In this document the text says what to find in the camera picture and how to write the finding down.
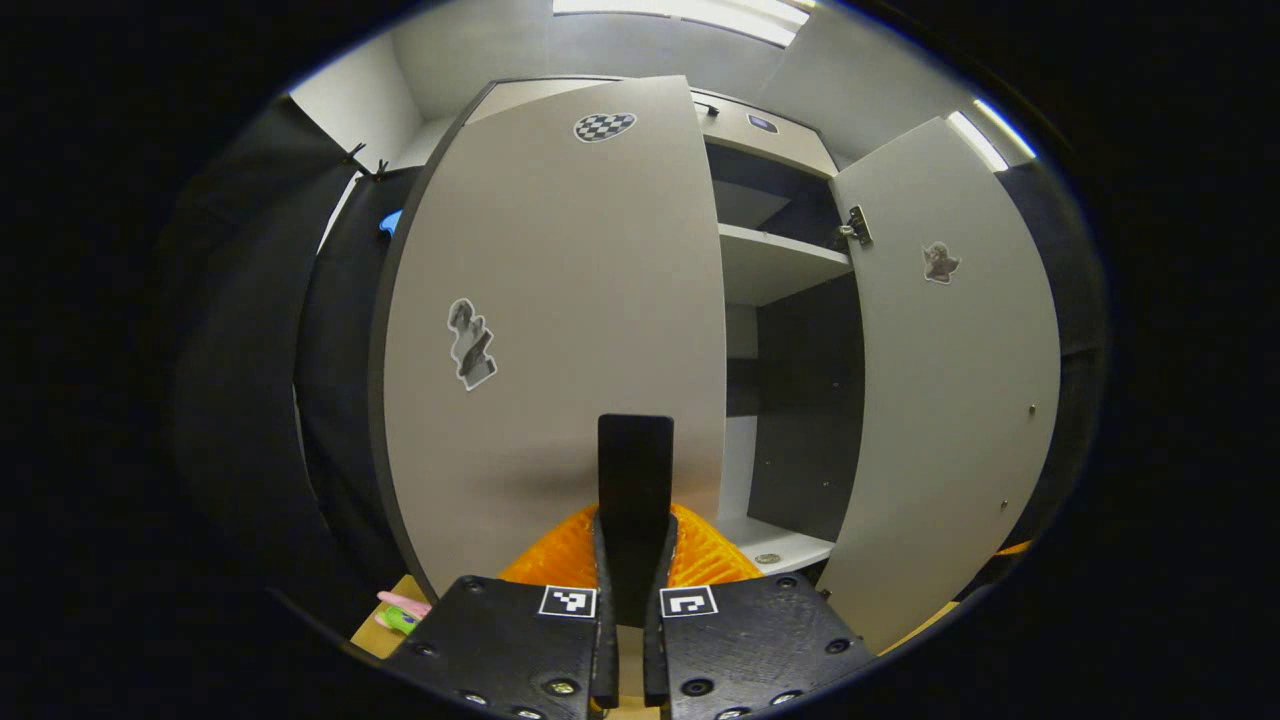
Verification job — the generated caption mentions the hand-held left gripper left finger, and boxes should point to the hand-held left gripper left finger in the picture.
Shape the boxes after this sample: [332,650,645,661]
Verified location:
[385,503,621,720]

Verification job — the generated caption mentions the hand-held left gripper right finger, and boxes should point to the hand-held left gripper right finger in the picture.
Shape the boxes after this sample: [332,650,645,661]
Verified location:
[645,503,876,720]

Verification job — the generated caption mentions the black door handle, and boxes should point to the black door handle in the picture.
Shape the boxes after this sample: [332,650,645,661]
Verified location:
[597,414,675,629]

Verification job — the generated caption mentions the grey double-door shoe cabinet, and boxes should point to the grey double-door shoe cabinet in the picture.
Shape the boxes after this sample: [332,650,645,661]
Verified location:
[368,75,867,601]

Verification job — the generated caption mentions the shoe cabinet door grey stickers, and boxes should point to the shoe cabinet door grey stickers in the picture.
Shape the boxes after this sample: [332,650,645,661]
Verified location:
[815,117,1061,656]

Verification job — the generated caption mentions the shoe cabinet door checkered sticker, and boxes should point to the shoe cabinet door checkered sticker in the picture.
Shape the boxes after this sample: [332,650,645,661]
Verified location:
[380,75,728,601]

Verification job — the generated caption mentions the grey cabinet shelf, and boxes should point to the grey cabinet shelf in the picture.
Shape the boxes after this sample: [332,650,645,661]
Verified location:
[718,222,853,307]
[715,515,837,577]

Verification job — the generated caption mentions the pink and green small toy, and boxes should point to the pink and green small toy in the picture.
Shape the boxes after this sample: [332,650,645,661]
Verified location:
[375,590,434,637]

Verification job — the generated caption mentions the small ceiling light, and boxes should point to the small ceiling light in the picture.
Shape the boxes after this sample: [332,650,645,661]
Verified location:
[946,98,1037,173]

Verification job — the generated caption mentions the long ceiling light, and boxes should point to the long ceiling light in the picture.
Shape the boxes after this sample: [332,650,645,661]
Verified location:
[552,0,811,47]

